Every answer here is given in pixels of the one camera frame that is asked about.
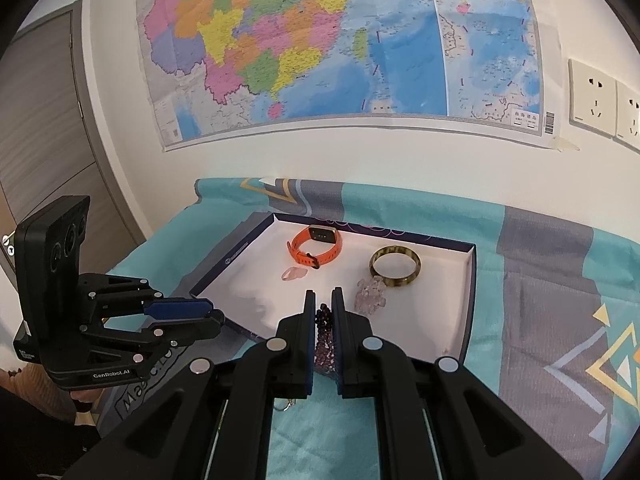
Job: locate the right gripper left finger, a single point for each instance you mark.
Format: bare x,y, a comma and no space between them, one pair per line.
280,368

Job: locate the white wall socket panel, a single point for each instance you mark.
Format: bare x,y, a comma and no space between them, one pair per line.
602,104

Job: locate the tortoiseshell gold bangle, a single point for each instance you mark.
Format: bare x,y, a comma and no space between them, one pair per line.
395,265

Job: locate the grey wooden door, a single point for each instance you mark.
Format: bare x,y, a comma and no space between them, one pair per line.
50,143

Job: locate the orange smart watch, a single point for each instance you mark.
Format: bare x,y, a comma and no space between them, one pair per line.
315,246

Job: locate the pink heart stone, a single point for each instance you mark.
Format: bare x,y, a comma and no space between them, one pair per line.
294,273

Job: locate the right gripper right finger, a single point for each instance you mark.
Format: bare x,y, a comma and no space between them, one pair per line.
370,367

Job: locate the dark blue shallow box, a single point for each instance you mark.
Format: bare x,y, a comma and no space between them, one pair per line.
430,318

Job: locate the left hand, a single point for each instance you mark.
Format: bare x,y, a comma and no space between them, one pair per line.
85,399

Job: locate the colourful wall map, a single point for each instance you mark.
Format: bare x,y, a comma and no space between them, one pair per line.
218,69

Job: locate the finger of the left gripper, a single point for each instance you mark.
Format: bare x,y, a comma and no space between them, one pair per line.
109,343
104,296

